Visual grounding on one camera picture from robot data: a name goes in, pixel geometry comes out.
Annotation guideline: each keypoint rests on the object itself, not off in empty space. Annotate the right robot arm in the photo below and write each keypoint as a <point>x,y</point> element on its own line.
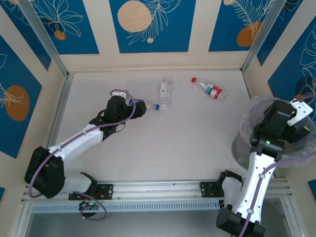
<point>256,182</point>

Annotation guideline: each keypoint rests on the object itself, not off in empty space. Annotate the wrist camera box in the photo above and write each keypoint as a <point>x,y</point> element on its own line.
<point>121,94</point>
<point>301,109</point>

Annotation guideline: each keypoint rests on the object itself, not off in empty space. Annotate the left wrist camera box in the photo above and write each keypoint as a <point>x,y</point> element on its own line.
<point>121,94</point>

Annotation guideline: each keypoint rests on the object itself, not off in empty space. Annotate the grey round waste bin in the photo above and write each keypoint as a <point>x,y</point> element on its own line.
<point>240,155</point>

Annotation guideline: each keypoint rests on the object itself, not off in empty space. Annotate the aluminium side rail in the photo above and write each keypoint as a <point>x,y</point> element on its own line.
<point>61,106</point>

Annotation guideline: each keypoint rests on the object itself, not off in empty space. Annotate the red cap clear bottle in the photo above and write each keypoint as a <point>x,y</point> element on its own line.
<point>209,89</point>

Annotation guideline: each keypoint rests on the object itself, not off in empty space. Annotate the blue label cola bottle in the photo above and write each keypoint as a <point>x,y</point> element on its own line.
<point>153,106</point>

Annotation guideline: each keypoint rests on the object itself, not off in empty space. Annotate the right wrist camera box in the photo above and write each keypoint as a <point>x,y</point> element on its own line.
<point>301,109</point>

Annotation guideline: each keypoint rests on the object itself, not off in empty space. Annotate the aluminium frame post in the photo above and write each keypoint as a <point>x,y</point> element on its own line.
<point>47,42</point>
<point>259,34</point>

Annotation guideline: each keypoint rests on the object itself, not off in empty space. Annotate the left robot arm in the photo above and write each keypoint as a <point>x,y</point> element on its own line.
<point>74,143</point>

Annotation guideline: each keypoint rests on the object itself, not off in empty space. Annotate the clear bottle white label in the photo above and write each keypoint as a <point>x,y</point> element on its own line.
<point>165,93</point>

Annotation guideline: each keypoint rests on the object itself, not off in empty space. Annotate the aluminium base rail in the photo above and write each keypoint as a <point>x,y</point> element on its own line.
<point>153,188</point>

